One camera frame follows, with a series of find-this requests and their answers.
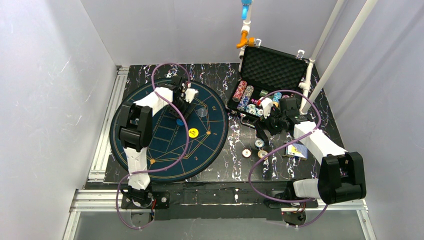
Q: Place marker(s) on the green chip row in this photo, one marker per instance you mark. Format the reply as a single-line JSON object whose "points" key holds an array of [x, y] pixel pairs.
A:
{"points": [[263, 93]]}

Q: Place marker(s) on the orange pipe clamp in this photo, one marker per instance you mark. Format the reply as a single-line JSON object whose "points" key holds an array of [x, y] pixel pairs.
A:
{"points": [[245, 40]]}

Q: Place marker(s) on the black poker chip case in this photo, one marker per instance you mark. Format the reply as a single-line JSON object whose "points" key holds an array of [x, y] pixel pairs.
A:
{"points": [[271, 70]]}

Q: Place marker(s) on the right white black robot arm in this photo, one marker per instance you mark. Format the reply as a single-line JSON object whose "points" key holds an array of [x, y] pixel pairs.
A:
{"points": [[341, 176]]}

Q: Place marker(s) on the loose light blue chips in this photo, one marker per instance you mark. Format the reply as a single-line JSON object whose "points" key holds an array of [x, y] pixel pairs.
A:
{"points": [[254, 110]]}

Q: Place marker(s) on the aluminium rail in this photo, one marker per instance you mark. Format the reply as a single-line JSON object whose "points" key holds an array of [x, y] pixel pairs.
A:
{"points": [[206, 214], [99, 162]]}

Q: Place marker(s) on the red white poker chip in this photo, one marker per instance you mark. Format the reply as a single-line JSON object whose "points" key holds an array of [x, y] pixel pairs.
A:
{"points": [[246, 153]]}

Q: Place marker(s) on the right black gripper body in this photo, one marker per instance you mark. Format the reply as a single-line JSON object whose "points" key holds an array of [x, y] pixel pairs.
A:
{"points": [[268, 125]]}

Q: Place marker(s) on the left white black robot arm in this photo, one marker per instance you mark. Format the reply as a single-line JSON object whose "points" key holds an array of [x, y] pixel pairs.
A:
{"points": [[135, 125]]}

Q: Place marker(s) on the aluminium rail left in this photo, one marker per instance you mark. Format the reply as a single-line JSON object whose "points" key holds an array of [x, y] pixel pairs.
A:
{"points": [[99, 162]]}

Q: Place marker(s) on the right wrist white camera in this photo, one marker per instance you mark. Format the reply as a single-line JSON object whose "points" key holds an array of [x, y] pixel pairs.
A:
{"points": [[267, 105]]}

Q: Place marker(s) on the blue small blind button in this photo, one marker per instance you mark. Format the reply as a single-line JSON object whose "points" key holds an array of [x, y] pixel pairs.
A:
{"points": [[179, 122]]}

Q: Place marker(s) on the light blue chip row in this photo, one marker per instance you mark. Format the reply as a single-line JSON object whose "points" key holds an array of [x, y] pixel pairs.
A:
{"points": [[276, 98]]}

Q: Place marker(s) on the chrome case handle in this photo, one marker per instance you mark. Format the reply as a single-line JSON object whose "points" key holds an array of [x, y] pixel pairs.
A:
{"points": [[247, 120]]}

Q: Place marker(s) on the white pvc pipe frame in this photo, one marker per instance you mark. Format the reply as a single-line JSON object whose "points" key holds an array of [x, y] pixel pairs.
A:
{"points": [[349, 56]]}

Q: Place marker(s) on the yellow big blind button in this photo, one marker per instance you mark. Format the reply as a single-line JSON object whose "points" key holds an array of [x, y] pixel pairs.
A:
{"points": [[193, 133]]}

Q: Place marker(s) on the red white chip row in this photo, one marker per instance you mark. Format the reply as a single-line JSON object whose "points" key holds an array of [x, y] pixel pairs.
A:
{"points": [[239, 91]]}

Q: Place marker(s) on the aluminium rail front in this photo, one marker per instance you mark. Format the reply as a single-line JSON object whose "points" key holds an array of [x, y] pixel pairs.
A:
{"points": [[206, 214]]}

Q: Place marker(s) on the clear dealer button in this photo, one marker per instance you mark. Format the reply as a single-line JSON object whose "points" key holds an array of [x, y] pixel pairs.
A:
{"points": [[202, 112]]}

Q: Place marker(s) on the round dark blue poker mat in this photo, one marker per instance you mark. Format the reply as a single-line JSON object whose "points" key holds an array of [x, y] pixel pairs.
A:
{"points": [[169, 139]]}

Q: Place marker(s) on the light blue poker chip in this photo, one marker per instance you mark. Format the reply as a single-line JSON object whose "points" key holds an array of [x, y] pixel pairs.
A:
{"points": [[259, 143]]}

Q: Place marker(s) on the orange poker chip stack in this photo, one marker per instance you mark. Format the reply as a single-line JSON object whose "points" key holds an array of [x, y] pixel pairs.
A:
{"points": [[262, 154]]}

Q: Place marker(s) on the playing card deck box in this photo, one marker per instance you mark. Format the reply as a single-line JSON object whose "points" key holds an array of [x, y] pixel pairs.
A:
{"points": [[297, 150]]}

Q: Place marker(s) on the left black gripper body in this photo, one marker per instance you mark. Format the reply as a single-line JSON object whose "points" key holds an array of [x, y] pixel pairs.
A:
{"points": [[187, 108]]}

